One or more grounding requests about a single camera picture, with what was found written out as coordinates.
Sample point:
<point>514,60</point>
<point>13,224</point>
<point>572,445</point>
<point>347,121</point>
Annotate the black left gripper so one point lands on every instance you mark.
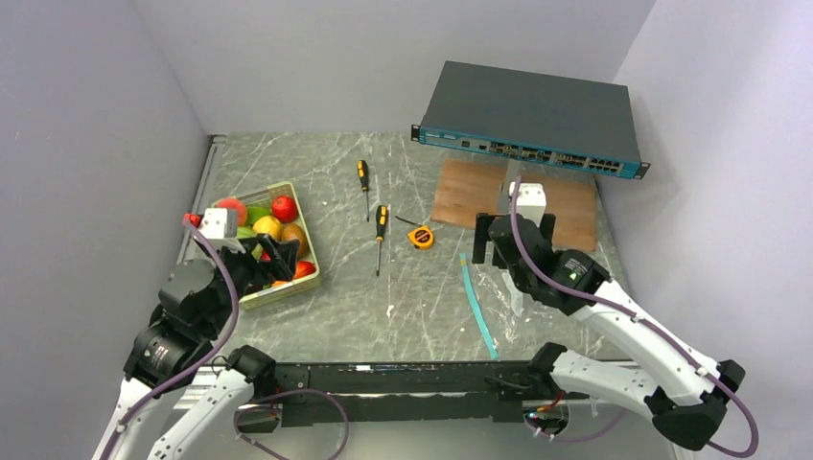
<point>283,254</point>

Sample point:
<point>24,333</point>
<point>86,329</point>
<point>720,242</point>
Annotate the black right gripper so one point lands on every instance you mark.
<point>482,233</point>

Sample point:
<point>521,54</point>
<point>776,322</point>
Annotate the red pomegranate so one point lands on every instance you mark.
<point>304,269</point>

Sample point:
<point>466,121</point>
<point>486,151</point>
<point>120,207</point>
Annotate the brown kiwi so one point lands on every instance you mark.
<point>293,232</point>

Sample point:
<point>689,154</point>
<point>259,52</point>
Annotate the red apple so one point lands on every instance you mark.
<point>284,208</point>

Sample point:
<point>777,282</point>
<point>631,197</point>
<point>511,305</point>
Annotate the clear zip top bag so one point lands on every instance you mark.
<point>497,309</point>

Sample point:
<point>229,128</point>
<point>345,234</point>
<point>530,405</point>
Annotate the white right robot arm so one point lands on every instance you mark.
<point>683,393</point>

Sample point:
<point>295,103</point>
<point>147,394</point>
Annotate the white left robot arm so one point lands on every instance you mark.
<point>197,312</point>

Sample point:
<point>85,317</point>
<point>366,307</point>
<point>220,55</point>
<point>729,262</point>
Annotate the yellow lemon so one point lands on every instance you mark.
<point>269,225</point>

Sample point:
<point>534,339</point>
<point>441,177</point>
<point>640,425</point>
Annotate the green cabbage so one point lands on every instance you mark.
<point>244,233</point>

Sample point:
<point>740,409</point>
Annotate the green plastic basket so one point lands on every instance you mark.
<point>279,289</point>

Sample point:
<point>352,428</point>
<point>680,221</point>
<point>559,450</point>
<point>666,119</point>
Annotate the wooden board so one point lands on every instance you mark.
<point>467,188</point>

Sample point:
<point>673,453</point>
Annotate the yellow tape measure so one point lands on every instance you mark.
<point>421,237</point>

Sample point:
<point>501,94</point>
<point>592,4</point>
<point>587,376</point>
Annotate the lower yellow black screwdriver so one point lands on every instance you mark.
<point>381,220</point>

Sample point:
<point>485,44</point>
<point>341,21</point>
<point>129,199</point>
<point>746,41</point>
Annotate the yellow black screwdriver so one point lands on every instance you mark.
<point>381,220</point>
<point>363,175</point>

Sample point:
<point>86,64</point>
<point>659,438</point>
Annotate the upper yellow black screwdriver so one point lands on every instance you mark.
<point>363,175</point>

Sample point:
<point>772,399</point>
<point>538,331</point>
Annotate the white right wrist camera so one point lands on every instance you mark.
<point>532,200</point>

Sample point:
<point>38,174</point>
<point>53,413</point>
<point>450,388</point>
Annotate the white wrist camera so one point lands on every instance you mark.
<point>532,200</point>
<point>219,224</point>

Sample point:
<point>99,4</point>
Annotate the metal switch stand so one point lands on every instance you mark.
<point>511,172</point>

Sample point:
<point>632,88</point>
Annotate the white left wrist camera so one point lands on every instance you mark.
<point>219,224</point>

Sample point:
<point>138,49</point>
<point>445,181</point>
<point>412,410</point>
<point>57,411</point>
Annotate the teal network switch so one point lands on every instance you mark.
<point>580,125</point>

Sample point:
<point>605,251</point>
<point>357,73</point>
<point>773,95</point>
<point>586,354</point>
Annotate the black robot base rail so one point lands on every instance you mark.
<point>306,394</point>

